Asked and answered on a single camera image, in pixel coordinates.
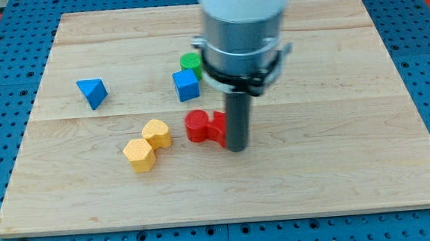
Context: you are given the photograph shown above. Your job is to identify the blue triangle block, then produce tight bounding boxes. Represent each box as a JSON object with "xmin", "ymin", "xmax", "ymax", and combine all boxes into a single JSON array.
[{"xmin": 76, "ymin": 78, "xmax": 108, "ymax": 110}]

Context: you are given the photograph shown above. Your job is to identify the yellow heart block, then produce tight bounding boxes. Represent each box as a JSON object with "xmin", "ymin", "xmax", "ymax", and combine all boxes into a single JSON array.
[{"xmin": 142, "ymin": 119, "xmax": 173, "ymax": 150}]

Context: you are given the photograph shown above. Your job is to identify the red angular block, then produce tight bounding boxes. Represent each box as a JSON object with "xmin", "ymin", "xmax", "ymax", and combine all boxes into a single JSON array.
[{"xmin": 206, "ymin": 111, "xmax": 226, "ymax": 148}]

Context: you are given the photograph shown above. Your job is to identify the yellow hexagon block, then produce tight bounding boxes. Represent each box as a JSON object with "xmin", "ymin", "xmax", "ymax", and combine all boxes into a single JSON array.
[{"xmin": 123, "ymin": 139, "xmax": 156, "ymax": 173}]

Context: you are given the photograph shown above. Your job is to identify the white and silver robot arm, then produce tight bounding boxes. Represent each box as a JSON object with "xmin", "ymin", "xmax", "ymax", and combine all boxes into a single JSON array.
[{"xmin": 192, "ymin": 0, "xmax": 291, "ymax": 96}]

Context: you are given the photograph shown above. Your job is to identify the blue cube block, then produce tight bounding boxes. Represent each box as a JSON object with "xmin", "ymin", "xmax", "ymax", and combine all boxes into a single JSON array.
[{"xmin": 173, "ymin": 69, "xmax": 201, "ymax": 102}]

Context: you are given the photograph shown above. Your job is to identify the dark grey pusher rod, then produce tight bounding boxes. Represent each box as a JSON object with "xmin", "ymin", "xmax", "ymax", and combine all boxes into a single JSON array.
[{"xmin": 225, "ymin": 92, "xmax": 251, "ymax": 152}]

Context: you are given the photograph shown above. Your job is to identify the green cylinder block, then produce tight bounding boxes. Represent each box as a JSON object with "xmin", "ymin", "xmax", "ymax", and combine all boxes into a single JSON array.
[{"xmin": 179, "ymin": 52, "xmax": 202, "ymax": 81}]

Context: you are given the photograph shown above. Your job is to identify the light wooden board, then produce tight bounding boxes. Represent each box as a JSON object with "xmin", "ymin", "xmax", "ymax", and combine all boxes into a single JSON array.
[{"xmin": 0, "ymin": 0, "xmax": 430, "ymax": 239}]

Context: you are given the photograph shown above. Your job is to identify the red cylinder block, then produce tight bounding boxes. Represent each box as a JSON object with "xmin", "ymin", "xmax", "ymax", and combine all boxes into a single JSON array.
[{"xmin": 185, "ymin": 109, "xmax": 209, "ymax": 142}]

